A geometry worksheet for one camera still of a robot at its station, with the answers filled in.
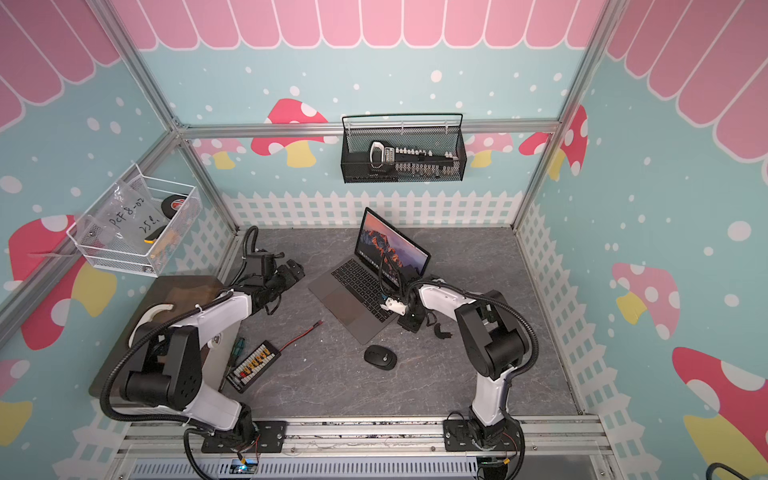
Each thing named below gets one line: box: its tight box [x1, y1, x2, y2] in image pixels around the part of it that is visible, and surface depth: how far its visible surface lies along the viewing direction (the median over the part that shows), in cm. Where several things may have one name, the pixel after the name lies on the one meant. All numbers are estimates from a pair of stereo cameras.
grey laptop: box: [308, 207, 431, 345], surface depth 102 cm
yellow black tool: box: [143, 224, 168, 244], surface depth 67 cm
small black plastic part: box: [434, 323, 453, 339], surface depth 94 cm
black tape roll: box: [161, 194, 188, 219], surface depth 81 cm
